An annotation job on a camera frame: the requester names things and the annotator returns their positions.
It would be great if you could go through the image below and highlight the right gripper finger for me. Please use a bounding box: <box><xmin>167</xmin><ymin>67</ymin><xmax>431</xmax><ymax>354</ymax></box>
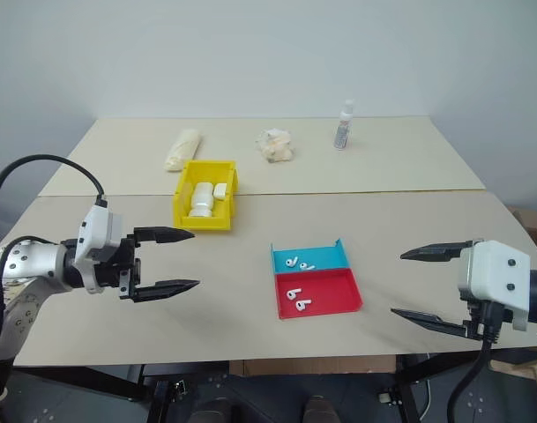
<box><xmin>390</xmin><ymin>308</ymin><xmax>468</xmax><ymax>339</ymax></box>
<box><xmin>399</xmin><ymin>240</ymin><xmax>474</xmax><ymax>265</ymax></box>

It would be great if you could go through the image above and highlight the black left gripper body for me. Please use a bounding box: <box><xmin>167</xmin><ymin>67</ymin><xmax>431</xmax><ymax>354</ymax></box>
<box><xmin>93</xmin><ymin>233</ymin><xmax>144</xmax><ymax>302</ymax></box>

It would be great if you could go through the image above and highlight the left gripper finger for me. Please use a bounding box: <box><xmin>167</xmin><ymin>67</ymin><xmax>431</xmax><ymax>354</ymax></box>
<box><xmin>131</xmin><ymin>278</ymin><xmax>202</xmax><ymax>304</ymax></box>
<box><xmin>132</xmin><ymin>226</ymin><xmax>197</xmax><ymax>247</ymax></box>

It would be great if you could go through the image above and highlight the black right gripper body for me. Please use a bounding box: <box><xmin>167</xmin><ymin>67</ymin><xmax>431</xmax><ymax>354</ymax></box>
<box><xmin>460</xmin><ymin>302</ymin><xmax>489</xmax><ymax>341</ymax></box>

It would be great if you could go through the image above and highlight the yellow plastic bin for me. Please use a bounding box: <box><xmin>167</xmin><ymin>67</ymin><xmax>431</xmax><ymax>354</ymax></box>
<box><xmin>174</xmin><ymin>159</ymin><xmax>241</xmax><ymax>232</ymax></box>

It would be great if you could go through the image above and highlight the brown cardboard box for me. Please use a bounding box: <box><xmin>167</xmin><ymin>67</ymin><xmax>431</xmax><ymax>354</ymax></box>
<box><xmin>507</xmin><ymin>205</ymin><xmax>537</xmax><ymax>246</ymax></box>

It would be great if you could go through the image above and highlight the white plastic bottle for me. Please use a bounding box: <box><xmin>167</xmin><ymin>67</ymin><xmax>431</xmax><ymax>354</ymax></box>
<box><xmin>187</xmin><ymin>181</ymin><xmax>217</xmax><ymax>219</ymax></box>

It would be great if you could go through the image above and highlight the light wooden stool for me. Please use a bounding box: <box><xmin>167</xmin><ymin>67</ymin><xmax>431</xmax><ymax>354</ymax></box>
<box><xmin>489</xmin><ymin>351</ymin><xmax>537</xmax><ymax>423</ymax></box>

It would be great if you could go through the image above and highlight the red shallow tray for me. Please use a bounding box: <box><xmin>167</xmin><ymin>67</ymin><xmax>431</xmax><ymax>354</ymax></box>
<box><xmin>272</xmin><ymin>268</ymin><xmax>366</xmax><ymax>320</ymax></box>

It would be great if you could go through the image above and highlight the blue shallow tray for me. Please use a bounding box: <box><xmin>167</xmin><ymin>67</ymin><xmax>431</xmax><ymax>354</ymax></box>
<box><xmin>269</xmin><ymin>237</ymin><xmax>354</xmax><ymax>276</ymax></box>

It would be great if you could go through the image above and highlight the flat brown cardboard sheet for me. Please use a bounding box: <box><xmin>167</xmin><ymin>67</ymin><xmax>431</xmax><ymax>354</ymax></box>
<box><xmin>229</xmin><ymin>353</ymin><xmax>398</xmax><ymax>376</ymax></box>

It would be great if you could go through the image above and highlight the crumpled clear plastic bag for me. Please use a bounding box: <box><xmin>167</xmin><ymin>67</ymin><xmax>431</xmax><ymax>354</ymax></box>
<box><xmin>255</xmin><ymin>127</ymin><xmax>295</xmax><ymax>164</ymax></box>

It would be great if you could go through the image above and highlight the small clear spray bottle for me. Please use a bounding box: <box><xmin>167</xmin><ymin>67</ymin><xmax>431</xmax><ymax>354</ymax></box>
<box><xmin>333</xmin><ymin>98</ymin><xmax>355</xmax><ymax>152</ymax></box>

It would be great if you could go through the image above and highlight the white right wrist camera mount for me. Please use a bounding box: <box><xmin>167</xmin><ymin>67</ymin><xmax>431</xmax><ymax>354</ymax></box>
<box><xmin>457</xmin><ymin>239</ymin><xmax>532</xmax><ymax>332</ymax></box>

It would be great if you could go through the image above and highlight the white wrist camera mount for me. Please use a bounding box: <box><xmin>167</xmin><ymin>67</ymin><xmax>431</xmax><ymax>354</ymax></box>
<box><xmin>73</xmin><ymin>205</ymin><xmax>124</xmax><ymax>295</ymax></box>
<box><xmin>457</xmin><ymin>239</ymin><xmax>532</xmax><ymax>332</ymax></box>

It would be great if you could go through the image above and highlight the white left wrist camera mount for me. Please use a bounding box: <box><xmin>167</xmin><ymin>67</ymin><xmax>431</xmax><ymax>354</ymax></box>
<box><xmin>73</xmin><ymin>205</ymin><xmax>124</xmax><ymax>295</ymax></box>

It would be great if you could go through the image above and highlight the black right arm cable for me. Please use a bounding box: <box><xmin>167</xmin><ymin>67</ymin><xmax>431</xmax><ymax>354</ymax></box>
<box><xmin>445</xmin><ymin>300</ymin><xmax>501</xmax><ymax>423</ymax></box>

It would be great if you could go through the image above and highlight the black metal table frame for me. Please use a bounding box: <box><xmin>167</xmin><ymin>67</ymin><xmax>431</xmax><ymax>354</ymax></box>
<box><xmin>11</xmin><ymin>352</ymin><xmax>432</xmax><ymax>423</ymax></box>

